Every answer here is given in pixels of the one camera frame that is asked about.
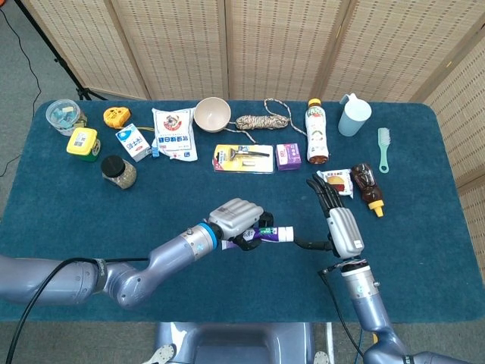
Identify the yellow tape measure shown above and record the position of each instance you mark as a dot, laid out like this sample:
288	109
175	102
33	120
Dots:
116	117

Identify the grey-blue robot torso base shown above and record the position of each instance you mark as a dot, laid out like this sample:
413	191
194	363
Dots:
235	341

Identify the bamboo folding screen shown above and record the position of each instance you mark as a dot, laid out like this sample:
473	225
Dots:
265	45

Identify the white table leg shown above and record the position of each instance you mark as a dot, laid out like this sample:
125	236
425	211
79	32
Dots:
329	341

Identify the green container with yellow lid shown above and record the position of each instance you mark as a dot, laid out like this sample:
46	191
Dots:
81	140

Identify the mint green brush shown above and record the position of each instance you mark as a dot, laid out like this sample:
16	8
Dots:
383	151

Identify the blue white carton box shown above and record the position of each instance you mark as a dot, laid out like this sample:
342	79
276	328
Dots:
132	142

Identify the beige bowl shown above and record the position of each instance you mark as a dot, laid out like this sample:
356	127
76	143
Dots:
212	113

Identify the drink bottle with yellow cap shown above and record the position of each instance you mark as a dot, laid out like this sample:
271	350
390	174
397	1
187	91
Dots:
316	132

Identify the glass spice jar black lid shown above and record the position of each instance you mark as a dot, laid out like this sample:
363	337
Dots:
117	172

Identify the purple white toothpaste tube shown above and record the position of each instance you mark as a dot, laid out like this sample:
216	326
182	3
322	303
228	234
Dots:
280	233

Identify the black tripod stand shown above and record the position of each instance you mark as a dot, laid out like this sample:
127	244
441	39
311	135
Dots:
62	62

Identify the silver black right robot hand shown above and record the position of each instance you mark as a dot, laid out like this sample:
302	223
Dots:
345	231

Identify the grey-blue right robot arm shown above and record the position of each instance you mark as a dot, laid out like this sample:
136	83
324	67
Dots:
363	295

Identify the clear plastic tub with blocks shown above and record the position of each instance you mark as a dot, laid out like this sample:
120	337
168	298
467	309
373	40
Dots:
62	113

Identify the purple box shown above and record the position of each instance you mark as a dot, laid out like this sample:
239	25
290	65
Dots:
288	156

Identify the blue felt table cover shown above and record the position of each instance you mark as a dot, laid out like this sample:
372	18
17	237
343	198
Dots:
113	212

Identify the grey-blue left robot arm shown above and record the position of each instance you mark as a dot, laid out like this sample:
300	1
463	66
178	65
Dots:
170	254

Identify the light blue pitcher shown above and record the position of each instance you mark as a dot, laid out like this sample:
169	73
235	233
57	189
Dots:
352	117

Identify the white sugar bag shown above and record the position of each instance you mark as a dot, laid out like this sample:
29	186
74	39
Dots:
174	132

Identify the razor in blister pack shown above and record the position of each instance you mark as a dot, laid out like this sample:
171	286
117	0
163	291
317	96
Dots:
242	159

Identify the cake snack packet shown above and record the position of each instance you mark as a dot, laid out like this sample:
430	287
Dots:
341	182

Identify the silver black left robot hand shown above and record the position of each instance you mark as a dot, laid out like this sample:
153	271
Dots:
235	216

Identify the amber bear-shaped honey bottle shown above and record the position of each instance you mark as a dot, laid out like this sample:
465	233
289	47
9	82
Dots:
365	186

